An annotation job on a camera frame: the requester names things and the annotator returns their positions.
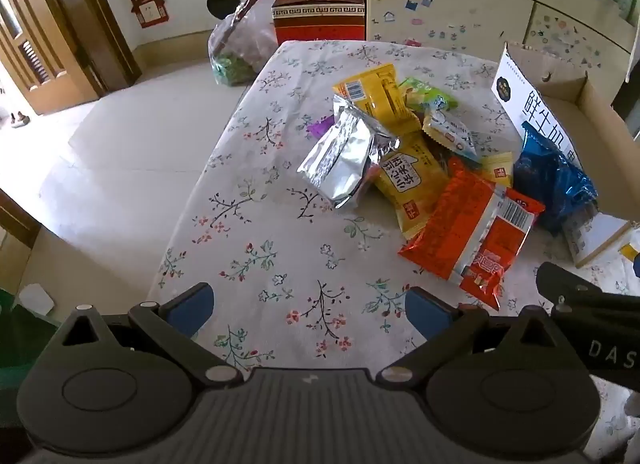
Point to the red house switch sticker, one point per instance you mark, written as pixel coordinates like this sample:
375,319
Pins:
149,11

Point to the green snack packet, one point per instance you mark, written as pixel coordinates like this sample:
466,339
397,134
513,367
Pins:
425,93

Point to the cardboard box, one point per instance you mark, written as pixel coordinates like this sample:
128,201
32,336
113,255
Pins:
600,108

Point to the cream cabinet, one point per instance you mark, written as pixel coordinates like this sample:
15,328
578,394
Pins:
475,8

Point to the floral tablecloth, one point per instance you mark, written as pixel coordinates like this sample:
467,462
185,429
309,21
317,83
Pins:
280,254

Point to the purple snack packet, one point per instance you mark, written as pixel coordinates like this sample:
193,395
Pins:
320,127

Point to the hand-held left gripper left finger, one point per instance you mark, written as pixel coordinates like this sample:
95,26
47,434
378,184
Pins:
192,306

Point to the white floor object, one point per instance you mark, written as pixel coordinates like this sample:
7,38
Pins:
35,300

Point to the red brown carton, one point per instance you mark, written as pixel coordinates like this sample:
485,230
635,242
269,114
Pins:
320,13

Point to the clear plastic bag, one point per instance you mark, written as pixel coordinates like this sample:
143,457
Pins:
240,48

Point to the small yellow square packet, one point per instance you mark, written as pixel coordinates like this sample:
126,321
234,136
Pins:
497,171

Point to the large yellow snack packet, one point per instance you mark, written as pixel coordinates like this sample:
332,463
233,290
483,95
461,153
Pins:
375,93

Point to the orange snack packet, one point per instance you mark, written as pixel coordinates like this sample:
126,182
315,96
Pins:
450,224

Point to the pale green box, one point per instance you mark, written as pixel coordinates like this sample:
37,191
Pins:
626,1

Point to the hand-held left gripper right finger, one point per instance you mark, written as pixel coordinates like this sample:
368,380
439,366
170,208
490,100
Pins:
425,311

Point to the silver foil snack packet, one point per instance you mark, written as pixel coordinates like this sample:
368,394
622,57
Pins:
340,153

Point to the red snack packet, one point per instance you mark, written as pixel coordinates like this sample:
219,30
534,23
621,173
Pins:
500,254

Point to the blue snack packet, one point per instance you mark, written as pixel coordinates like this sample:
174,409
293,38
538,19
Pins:
545,178

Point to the small white yellow snack packet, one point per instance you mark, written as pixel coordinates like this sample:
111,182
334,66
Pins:
450,133

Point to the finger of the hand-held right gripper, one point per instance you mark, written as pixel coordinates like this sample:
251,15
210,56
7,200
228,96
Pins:
562,281

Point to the yellow waffle snack packet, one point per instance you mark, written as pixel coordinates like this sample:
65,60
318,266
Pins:
410,183

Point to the green cloth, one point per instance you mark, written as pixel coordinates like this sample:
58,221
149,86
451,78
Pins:
17,344

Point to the wooden door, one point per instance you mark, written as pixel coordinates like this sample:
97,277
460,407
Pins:
50,43

